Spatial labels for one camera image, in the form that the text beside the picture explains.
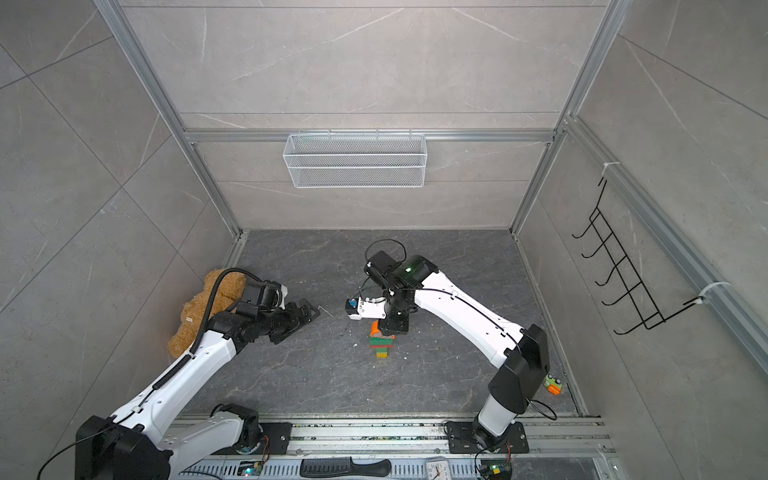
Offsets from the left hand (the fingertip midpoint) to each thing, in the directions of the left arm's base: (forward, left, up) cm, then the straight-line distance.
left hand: (313, 314), depth 81 cm
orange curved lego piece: (-7, -17, +5) cm, 19 cm away
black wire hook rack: (-12, -74, +19) cm, 77 cm away
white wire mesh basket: (+50, -11, +16) cm, 54 cm away
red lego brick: (-7, -18, -6) cm, 20 cm away
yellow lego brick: (-8, -19, -11) cm, 23 cm away
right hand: (-5, -22, +4) cm, 23 cm away
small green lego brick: (-7, -19, -9) cm, 22 cm away
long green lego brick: (-7, -19, -3) cm, 20 cm away
